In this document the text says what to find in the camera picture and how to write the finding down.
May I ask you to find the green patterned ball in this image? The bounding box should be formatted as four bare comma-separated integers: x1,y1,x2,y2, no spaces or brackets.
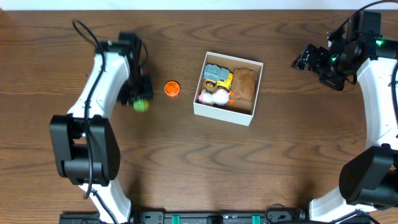
133,100,149,112

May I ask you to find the brown plush toy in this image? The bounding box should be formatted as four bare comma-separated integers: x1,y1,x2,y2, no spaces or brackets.
231,68,257,102

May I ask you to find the yellow grey toy truck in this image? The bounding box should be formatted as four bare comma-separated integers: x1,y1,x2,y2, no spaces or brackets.
203,64,233,91

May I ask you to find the white pink duck toy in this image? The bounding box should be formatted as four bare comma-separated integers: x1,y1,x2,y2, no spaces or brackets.
197,88,235,106

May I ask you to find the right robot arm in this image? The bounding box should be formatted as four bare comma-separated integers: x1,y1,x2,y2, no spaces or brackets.
292,35,397,223

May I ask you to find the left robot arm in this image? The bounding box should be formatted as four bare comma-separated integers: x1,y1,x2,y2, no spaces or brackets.
50,32,154,223

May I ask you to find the white cardboard box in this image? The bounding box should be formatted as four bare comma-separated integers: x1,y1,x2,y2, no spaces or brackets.
193,52,263,126

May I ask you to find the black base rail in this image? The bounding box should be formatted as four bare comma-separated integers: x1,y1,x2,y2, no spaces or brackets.
59,205,310,224

